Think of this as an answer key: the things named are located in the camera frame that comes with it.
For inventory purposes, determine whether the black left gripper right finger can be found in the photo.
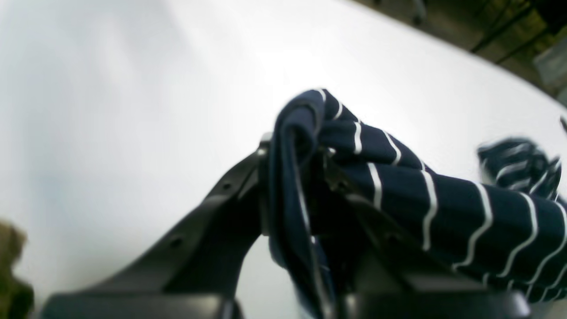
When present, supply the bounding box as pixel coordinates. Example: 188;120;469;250
310;151;530;319

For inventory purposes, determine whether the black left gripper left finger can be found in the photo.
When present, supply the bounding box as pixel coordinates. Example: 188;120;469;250
40;133;272;319

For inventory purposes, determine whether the navy white striped T-shirt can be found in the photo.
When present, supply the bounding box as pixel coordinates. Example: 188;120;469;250
268;89;566;304

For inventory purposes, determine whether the camouflage T-shirt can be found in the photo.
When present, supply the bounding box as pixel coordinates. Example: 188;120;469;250
0;220;35;319

